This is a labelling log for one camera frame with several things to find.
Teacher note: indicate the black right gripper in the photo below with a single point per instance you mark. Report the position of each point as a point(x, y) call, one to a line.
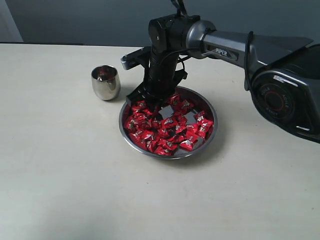
point(161, 80)

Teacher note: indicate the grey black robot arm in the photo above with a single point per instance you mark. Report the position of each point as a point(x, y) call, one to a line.
point(282, 74)

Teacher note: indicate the round stainless steel plate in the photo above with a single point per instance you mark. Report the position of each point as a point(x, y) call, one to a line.
point(168, 123)

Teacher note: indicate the stainless steel cup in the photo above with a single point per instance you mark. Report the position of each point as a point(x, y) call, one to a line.
point(105, 82)

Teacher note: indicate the red wrapped candy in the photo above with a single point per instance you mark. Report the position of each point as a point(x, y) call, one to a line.
point(130, 125)
point(203, 127)
point(168, 145)
point(175, 99)
point(200, 117)
point(188, 144)
point(186, 106)

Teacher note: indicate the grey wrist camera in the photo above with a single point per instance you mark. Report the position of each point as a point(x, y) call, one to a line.
point(136, 58)

